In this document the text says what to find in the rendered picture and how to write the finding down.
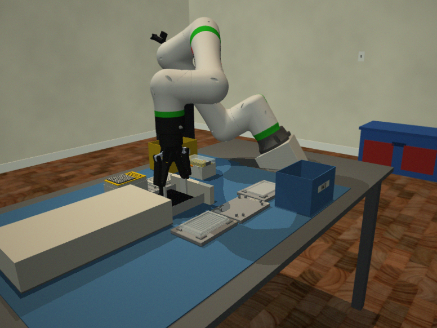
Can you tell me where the blue flat mat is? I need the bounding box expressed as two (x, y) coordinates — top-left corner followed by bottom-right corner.
(0, 153), (351, 328)

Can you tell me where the dark blue open-top bin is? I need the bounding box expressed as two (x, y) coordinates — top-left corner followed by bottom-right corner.
(275, 160), (336, 216)

